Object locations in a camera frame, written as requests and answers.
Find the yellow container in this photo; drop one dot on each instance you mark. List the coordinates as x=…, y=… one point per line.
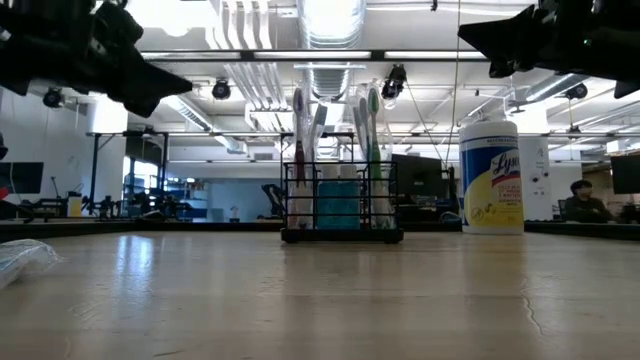
x=75, y=206

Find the black background station frame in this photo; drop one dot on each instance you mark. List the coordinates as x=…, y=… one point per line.
x=94, y=170

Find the person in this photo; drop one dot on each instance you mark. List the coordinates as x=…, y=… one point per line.
x=587, y=205

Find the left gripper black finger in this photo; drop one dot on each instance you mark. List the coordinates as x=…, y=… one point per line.
x=142, y=102
x=145, y=80

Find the white and yellow canister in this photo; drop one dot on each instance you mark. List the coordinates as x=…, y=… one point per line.
x=490, y=200

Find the black aluminium table frame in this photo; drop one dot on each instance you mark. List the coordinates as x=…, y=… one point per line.
x=150, y=229

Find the black ceiling spotlight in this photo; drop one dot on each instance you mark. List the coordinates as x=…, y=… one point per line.
x=53, y=98
x=577, y=91
x=394, y=82
x=221, y=90

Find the clear plastic wrapper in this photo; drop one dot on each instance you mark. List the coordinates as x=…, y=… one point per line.
x=25, y=260

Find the green toothbrush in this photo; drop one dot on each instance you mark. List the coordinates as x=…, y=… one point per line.
x=374, y=100

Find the black computer monitor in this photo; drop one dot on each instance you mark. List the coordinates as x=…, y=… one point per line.
x=22, y=177
x=626, y=174
x=415, y=175

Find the purple red toothbrush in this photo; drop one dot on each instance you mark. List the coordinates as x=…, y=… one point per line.
x=299, y=160

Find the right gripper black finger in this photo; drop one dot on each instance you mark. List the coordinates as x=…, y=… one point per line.
x=515, y=59
x=515, y=30

